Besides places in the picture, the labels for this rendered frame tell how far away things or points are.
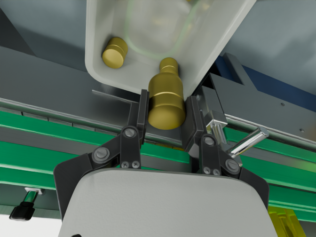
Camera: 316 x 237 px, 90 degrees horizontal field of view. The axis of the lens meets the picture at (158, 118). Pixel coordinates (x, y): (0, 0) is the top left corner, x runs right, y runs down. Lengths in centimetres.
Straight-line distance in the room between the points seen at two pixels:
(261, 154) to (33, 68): 42
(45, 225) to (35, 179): 11
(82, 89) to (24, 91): 9
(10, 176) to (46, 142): 9
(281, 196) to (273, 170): 13
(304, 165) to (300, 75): 40
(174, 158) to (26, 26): 53
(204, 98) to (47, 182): 30
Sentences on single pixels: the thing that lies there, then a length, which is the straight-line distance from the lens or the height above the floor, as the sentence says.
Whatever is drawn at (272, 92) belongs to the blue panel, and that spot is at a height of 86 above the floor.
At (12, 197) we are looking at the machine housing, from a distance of 48.
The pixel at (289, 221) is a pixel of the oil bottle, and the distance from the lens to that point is 47.
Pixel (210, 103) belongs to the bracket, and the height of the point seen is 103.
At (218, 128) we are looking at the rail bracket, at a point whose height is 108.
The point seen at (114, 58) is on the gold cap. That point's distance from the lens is 28.
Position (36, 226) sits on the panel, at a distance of 42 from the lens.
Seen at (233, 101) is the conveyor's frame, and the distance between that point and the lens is 32.
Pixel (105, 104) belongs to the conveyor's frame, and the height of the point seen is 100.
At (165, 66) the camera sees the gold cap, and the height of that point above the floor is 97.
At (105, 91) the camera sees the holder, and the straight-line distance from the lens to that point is 34.
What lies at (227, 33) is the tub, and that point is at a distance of 24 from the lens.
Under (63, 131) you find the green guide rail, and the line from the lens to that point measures 30.
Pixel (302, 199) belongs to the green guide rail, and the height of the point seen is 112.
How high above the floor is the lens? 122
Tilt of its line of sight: 42 degrees down
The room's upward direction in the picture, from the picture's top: 178 degrees counter-clockwise
